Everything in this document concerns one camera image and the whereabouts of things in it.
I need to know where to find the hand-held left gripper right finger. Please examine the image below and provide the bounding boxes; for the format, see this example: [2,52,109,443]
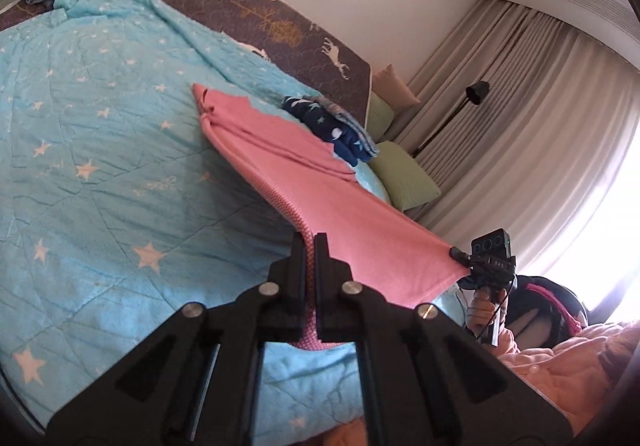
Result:
[314,232,573,446]

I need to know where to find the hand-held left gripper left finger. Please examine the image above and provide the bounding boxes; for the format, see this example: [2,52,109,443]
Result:
[45,232,308,446]

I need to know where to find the pink long-sleeve sweater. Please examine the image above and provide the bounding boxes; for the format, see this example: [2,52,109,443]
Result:
[192,83,471,352]

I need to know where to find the person's right hand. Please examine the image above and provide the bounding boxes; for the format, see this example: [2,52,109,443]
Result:
[466,290,501,334]

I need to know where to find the black pink backpack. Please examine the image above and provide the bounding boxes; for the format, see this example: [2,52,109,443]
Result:
[500,275,588,357]

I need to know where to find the large green pillow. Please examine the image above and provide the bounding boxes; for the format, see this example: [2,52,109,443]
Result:
[370,141,442,213]

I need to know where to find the beige curtain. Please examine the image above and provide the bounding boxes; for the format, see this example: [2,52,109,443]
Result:
[390,0,640,287]

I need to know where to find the folded navy star garment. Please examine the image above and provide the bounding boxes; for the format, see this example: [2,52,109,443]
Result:
[281,96,373,167]

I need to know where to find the small green pillow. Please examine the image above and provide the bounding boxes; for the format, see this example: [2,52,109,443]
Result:
[366,93,396,139]

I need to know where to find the black floor lamp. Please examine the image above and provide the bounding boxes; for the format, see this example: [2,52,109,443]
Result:
[411,80,492,158]

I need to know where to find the folded floral garment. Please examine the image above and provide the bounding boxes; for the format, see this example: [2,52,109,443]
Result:
[305,95,380,158]

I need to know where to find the beige pillow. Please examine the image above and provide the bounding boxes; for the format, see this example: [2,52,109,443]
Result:
[372,64,422,109]

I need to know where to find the light blue star quilt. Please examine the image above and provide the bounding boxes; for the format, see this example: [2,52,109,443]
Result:
[0,0,466,442]

